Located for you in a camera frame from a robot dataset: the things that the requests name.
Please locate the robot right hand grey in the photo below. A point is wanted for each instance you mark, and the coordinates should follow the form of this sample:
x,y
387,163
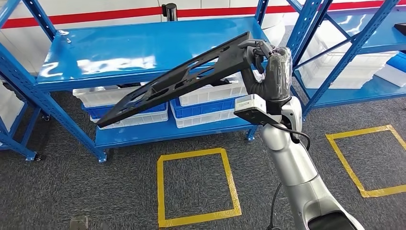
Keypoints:
x,y
277,76

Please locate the robot left hand grey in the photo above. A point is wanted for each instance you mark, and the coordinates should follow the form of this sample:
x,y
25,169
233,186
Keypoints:
x,y
85,223

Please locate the black slotted plate part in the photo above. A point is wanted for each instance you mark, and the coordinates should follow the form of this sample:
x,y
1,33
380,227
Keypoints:
x,y
177,77

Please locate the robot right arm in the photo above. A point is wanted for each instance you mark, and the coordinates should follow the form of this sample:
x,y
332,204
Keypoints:
x,y
295,165

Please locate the blue metal shelf rack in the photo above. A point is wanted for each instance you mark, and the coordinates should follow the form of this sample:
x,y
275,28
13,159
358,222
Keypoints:
x,y
352,55
16,144
142,41

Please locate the clear plastic hand wrap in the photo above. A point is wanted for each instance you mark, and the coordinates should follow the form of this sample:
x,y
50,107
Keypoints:
x,y
280,70

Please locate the yellow tape floor square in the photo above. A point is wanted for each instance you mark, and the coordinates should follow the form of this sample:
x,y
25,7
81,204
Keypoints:
x,y
190,153
358,130

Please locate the black flat item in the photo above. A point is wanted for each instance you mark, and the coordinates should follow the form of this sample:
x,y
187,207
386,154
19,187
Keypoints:
x,y
400,29

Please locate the small white screw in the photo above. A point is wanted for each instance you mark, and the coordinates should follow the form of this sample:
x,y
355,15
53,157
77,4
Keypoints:
x,y
68,40

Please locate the white car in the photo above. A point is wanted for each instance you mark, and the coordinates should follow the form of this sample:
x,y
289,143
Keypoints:
x,y
95,8

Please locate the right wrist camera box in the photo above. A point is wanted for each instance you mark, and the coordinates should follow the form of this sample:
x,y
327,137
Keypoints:
x,y
249,104

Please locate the black glossy cylinder post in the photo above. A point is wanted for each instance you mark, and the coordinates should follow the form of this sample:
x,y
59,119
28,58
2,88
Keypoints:
x,y
170,12

